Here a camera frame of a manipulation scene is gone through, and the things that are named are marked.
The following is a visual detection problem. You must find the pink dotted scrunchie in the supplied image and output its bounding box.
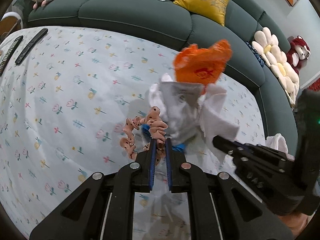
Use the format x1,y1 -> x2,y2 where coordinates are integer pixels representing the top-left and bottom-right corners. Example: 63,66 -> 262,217
119,106 -> 168,165

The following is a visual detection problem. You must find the person's right hand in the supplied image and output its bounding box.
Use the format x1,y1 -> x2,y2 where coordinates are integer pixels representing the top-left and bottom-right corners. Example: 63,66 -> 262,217
278,212 -> 313,238

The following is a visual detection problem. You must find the floral light blue tablecloth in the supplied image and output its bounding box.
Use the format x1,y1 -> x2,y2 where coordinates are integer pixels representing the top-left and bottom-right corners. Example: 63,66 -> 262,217
1,27 -> 265,239

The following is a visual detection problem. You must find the cream daisy flower pillow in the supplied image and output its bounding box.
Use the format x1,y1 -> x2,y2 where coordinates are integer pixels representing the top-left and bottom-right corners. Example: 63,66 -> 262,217
251,27 -> 287,67

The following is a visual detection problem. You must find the orange snack bag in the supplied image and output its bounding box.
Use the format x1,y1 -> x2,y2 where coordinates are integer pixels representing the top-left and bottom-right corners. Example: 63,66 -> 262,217
173,40 -> 233,86

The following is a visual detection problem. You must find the white chair frame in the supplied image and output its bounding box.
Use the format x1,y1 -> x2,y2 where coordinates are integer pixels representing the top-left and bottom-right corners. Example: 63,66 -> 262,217
0,11 -> 23,42

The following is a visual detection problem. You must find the red monkey plush toy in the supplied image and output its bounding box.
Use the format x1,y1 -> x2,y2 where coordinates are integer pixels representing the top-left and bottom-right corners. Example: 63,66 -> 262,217
286,36 -> 311,74

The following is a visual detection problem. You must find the blue patterned cloth on sofa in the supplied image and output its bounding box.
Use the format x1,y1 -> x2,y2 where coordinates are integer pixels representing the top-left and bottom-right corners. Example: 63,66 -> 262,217
245,42 -> 265,67

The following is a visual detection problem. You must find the white tissue paper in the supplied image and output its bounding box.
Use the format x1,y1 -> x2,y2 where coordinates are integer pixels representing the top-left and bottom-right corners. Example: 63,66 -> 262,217
147,73 -> 239,165

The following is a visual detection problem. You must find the dark green curved sofa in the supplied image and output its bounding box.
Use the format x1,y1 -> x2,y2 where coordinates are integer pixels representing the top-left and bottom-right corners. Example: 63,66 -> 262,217
15,0 -> 298,154

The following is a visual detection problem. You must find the black remote control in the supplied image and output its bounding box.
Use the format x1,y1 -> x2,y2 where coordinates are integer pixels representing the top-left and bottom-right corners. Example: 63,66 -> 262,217
15,28 -> 48,66
0,35 -> 23,76

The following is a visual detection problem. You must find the trash bin with white bag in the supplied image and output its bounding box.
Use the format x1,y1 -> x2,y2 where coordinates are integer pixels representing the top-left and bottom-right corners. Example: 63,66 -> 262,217
265,133 -> 295,161

